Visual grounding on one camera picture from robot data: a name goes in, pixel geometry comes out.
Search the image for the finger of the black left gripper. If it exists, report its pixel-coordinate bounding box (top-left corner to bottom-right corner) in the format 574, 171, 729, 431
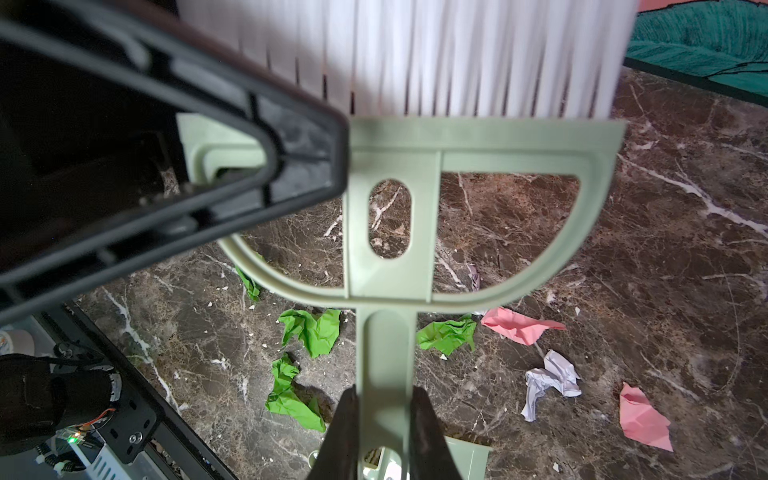
1, 1, 349, 323

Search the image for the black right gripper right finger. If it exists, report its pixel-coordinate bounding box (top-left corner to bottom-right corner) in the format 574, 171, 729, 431
409, 386, 461, 480

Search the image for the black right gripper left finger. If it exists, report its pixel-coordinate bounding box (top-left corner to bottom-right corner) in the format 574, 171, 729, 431
307, 386, 360, 480

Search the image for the light green plastic dustpan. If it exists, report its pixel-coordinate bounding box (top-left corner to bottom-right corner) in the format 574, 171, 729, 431
362, 437, 492, 479

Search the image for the light green hand brush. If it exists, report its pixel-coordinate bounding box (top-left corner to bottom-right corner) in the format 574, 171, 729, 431
175, 0, 640, 480

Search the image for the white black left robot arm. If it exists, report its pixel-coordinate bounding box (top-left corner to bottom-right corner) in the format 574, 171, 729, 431
1, 1, 349, 479

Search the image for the green paper scrap front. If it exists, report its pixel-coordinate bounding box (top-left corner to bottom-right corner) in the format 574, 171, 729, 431
265, 353, 326, 433

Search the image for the green paper scrap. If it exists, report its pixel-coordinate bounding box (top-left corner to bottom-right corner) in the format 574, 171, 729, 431
278, 309, 341, 358
235, 266, 261, 303
416, 314, 477, 357
265, 353, 326, 433

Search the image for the green paper scrap upper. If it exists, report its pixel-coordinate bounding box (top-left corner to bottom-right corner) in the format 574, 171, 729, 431
416, 314, 477, 357

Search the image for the green paper scrap middle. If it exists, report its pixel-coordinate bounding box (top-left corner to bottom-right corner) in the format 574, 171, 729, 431
278, 309, 341, 358

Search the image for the white crumpled paper scrap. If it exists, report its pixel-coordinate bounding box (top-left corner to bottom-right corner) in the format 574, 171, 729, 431
521, 350, 582, 422

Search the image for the pink paper scrap long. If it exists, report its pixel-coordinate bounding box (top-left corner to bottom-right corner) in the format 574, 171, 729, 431
481, 307, 567, 346

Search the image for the white printed paper scrap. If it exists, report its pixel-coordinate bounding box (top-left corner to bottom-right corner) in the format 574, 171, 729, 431
467, 264, 481, 292

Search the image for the green paper scrap far left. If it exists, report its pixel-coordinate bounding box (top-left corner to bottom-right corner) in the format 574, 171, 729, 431
235, 266, 261, 303

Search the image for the pink paper scrap right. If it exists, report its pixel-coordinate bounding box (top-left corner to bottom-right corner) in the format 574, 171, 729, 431
619, 383, 674, 452

